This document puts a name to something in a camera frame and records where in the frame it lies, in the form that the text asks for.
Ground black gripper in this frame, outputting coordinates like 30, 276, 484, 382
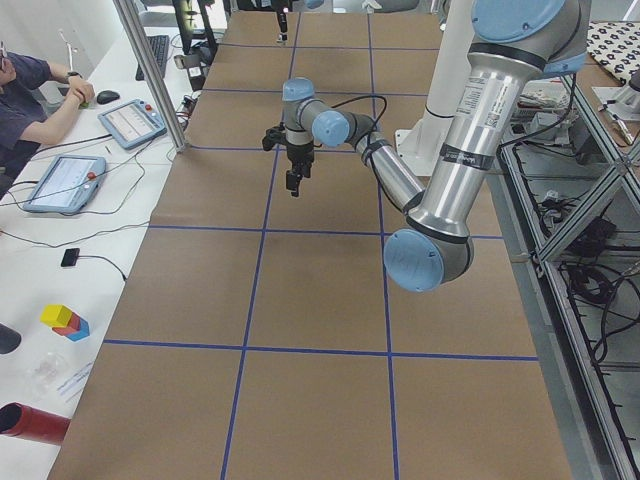
276, 9, 288, 33
286, 143, 314, 198

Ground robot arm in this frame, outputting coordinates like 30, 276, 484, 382
269, 0, 324, 37
282, 1, 591, 292

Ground black keyboard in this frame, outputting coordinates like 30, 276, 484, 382
147, 35, 171, 78

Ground far blue teach pendant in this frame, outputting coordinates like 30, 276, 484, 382
97, 99, 167, 150

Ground blue teach pendant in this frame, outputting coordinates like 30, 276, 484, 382
23, 155, 107, 214
97, 99, 167, 150

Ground black computer mouse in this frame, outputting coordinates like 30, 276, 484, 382
96, 90, 120, 105

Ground near blue teach pendant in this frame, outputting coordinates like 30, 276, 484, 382
23, 155, 107, 214

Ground small black box device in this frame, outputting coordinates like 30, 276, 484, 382
60, 248, 80, 268

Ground seated person dark shirt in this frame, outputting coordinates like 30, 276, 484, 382
1, 47, 95, 193

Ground stacked coloured blocks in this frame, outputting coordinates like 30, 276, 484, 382
40, 304, 90, 342

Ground red cylinder tube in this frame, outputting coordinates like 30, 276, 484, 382
1, 402, 70, 446

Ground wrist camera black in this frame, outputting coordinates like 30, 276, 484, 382
262, 124, 286, 151

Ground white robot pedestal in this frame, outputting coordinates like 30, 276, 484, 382
395, 0, 474, 176

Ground aluminium frame post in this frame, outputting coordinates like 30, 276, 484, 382
113, 0, 186, 153

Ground aluminium frame rack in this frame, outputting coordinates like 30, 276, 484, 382
479, 19, 640, 480

